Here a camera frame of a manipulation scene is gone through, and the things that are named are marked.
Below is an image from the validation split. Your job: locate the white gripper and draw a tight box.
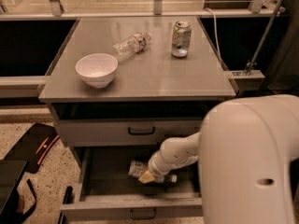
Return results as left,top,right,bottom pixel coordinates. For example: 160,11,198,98
138,152,168,184

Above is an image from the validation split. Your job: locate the blue labelled plastic bottle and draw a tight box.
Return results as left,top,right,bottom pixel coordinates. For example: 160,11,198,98
128,161,178,184

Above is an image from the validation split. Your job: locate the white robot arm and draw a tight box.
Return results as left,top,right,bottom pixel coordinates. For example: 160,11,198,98
140,94,299,224

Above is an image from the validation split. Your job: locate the open grey drawer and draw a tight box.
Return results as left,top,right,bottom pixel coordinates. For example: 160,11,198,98
61,145,202,221

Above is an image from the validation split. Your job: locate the closed grey drawer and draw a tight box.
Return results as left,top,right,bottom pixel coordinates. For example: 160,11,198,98
54,119,201,147

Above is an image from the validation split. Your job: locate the grey drawer cabinet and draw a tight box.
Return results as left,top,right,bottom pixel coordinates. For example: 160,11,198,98
38,15,237,170

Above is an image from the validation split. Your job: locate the clear crushed water bottle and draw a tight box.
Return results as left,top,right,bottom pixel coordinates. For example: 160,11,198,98
112,32,151,63

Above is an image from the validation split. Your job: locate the black orange bag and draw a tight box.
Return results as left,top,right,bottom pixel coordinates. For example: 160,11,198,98
5,123,59,174

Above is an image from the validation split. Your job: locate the white ceramic bowl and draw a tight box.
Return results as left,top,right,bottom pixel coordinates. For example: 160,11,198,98
75,53,118,88

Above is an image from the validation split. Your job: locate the green soda can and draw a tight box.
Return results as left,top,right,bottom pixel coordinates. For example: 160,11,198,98
171,21,192,58

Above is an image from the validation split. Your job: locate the black office chair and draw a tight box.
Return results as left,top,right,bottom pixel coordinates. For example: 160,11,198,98
264,0,299,93

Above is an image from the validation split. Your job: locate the black box with strap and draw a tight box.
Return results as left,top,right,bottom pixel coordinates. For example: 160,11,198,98
0,160,36,224

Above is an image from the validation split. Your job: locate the white cable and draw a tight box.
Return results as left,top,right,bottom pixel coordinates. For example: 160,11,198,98
204,7,222,63

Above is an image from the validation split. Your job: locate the metal rail frame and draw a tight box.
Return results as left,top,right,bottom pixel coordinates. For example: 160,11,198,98
0,0,286,20

